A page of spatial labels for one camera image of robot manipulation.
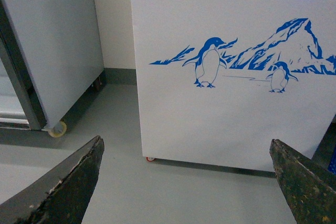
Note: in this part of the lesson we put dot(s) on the grey upright fridge cabinet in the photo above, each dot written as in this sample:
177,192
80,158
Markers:
50,55

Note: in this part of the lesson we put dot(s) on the blue plastic crate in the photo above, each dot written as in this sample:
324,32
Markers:
332,164

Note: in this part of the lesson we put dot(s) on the red freezer caster wheel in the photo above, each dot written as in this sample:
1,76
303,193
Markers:
150,159

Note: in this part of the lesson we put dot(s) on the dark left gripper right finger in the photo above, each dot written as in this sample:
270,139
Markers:
308,188

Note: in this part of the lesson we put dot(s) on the yellowish fridge caster wheel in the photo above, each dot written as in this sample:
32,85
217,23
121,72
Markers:
59,130

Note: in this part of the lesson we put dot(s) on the white chest freezer with penguins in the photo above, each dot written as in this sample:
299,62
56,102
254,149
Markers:
219,79

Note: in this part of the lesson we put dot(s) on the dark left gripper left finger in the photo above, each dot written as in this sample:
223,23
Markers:
63,194

